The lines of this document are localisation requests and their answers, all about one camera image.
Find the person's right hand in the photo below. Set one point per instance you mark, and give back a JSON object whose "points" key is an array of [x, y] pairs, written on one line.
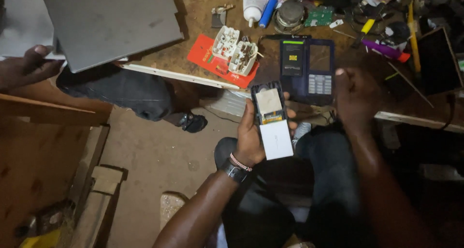
{"points": [[357, 95]]}

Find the person's left hand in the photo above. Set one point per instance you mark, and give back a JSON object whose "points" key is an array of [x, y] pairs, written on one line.
{"points": [[248, 139]]}

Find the person's right fingers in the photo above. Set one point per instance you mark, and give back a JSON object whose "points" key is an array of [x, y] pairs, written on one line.
{"points": [[340, 83]]}

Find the black phone with white battery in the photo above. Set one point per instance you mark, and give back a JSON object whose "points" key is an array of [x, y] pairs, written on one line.
{"points": [[272, 121]]}

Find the blue phone front cover with keypad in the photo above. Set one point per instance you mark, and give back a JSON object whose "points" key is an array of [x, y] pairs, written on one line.
{"points": [[320, 72]]}

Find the blue phone back with battery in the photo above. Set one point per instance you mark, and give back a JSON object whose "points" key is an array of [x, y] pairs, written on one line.
{"points": [[292, 65]]}

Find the purple tool with orange tip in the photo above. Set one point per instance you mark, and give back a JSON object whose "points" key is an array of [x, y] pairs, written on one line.
{"points": [[384, 50]]}

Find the small white connector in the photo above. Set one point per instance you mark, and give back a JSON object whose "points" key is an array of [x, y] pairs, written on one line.
{"points": [[336, 23]]}

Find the person's white shoe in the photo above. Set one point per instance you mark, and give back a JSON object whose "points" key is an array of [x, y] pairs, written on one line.
{"points": [[301, 130]]}

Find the green circuit board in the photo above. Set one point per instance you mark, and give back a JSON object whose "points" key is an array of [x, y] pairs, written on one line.
{"points": [[319, 16]]}

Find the round grey speaker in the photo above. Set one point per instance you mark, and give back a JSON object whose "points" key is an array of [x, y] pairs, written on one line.
{"points": [[290, 16]]}

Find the yellow stick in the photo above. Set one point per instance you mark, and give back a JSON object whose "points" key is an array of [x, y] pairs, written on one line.
{"points": [[413, 37]]}

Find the dark framed board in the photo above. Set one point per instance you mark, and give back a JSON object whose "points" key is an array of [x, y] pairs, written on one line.
{"points": [[438, 61]]}

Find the white electrical socket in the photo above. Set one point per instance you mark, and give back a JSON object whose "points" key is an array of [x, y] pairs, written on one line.
{"points": [[243, 57], [225, 42]]}

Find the blue cylindrical battery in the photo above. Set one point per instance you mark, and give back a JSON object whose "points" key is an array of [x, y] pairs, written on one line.
{"points": [[268, 12]]}

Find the person's dark trousers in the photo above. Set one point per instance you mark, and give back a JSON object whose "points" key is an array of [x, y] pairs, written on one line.
{"points": [[311, 190]]}

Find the clear plastic bag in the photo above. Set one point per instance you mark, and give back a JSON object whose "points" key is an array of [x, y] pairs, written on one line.
{"points": [[226, 103]]}

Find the white glue bottle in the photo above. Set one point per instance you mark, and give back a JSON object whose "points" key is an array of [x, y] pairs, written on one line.
{"points": [[253, 3]]}

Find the red flat packet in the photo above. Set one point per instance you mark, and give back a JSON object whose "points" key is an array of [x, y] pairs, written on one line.
{"points": [[206, 56]]}

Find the black wristwatch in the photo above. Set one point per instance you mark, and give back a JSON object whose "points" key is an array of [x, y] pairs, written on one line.
{"points": [[234, 171]]}

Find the grey stone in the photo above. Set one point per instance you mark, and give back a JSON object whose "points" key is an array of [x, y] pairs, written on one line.
{"points": [[170, 206]]}

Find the grey laptop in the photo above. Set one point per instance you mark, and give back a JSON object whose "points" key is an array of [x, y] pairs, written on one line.
{"points": [[108, 23]]}

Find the wooden bench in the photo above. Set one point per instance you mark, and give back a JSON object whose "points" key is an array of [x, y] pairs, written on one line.
{"points": [[43, 161]]}

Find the yellow object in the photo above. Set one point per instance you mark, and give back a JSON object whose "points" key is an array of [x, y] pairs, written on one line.
{"points": [[41, 239]]}

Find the small metal bracket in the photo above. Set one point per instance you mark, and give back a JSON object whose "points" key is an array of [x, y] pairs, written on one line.
{"points": [[219, 15]]}

